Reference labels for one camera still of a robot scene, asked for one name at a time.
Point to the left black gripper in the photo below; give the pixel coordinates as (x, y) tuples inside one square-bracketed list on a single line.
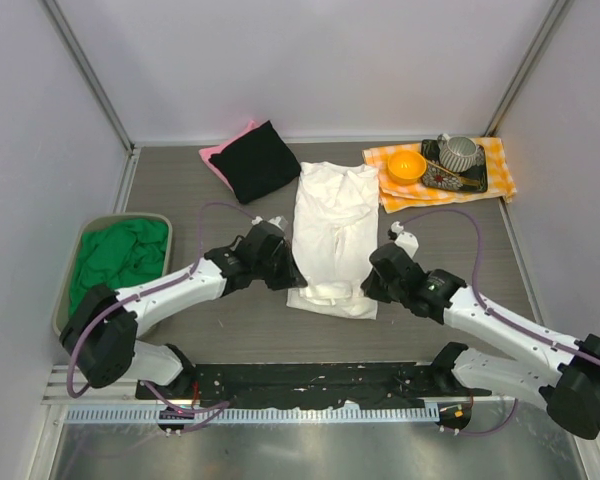
[(281, 261)]

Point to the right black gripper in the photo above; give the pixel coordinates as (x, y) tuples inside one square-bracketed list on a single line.
[(381, 275)]

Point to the white flower print t-shirt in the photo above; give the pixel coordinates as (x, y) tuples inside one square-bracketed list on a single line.
[(335, 230)]

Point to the grey plastic tray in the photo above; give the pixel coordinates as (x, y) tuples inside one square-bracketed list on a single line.
[(61, 316)]

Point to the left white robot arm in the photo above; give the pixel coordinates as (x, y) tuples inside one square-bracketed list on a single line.
[(103, 336)]

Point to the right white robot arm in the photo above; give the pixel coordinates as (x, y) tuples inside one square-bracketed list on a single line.
[(555, 372)]

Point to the orange checkered cloth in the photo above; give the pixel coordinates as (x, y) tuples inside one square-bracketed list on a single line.
[(395, 197)]

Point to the orange bowl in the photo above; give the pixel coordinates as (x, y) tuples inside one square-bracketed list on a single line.
[(406, 167)]

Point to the folded black t-shirt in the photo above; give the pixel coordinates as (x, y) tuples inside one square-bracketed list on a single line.
[(257, 164)]

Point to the black patterned plate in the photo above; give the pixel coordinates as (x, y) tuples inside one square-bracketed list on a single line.
[(473, 180)]

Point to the striped grey cup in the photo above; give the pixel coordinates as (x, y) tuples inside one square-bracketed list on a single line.
[(459, 153)]

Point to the green t-shirt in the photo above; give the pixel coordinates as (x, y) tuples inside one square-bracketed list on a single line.
[(125, 254)]

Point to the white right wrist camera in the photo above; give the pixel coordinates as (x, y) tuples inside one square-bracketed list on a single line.
[(403, 239)]

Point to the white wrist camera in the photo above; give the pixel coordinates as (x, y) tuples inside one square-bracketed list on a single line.
[(403, 239), (279, 222)]

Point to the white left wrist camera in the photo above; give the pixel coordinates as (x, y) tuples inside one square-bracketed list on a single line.
[(279, 222)]

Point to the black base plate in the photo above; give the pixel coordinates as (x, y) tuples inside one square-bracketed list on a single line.
[(318, 386)]

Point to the slotted cable duct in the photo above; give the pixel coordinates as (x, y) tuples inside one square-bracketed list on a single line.
[(159, 414)]

